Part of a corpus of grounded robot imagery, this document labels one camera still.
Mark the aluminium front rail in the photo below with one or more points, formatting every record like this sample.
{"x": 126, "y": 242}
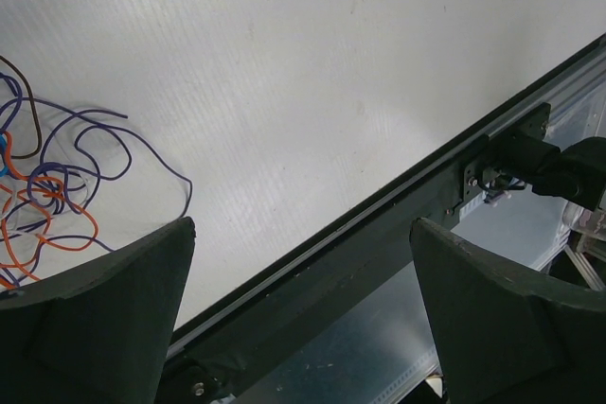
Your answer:
{"x": 578, "y": 109}

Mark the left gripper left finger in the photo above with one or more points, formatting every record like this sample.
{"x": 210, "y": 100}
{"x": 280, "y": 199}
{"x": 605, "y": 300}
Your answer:
{"x": 99, "y": 332}

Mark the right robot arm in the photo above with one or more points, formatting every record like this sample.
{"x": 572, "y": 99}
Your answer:
{"x": 576, "y": 174}

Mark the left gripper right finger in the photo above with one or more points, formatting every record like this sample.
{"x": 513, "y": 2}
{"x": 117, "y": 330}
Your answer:
{"x": 503, "y": 332}

